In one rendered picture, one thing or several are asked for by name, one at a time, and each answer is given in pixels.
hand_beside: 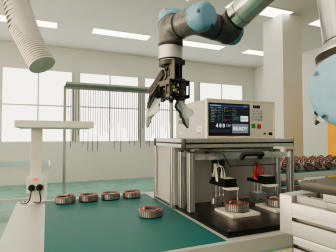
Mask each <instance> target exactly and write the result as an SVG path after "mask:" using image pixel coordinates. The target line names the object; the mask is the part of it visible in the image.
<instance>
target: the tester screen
mask: <svg viewBox="0 0 336 252"><path fill-rule="evenodd" d="M232 116H248V121H232ZM216 123H221V124H225V128H216ZM232 124H249V106H246V105H225V104H209V134H213V135H249V132H248V133H232ZM211 129H216V130H230V132H211Z"/></svg>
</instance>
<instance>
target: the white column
mask: <svg viewBox="0 0 336 252"><path fill-rule="evenodd" d="M263 94H264V102H274V119H275V138H277V139H293V145H294V146H274V147H273V148H274V149H280V151H281V152H286V150H294V156H298V157H302V156H303V155H304V140H303V77H302V17H301V16H297V15H292V14H284V13H282V14H280V15H278V16H276V17H274V18H271V19H269V20H267V21H265V22H263Z"/></svg>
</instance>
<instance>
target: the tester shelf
mask: <svg viewBox="0 0 336 252"><path fill-rule="evenodd" d="M154 146H162V147H173V148H184V149H191V148H246V147H294V139H293V138H154Z"/></svg>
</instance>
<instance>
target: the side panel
mask: <svg viewBox="0 0 336 252"><path fill-rule="evenodd" d="M154 199H156V200H158V201H159V202H161V203H163V204H164V205H166V206H168V207H170V208H171V209H176V205H174V148H173V147H167V146H155V145H154Z"/></svg>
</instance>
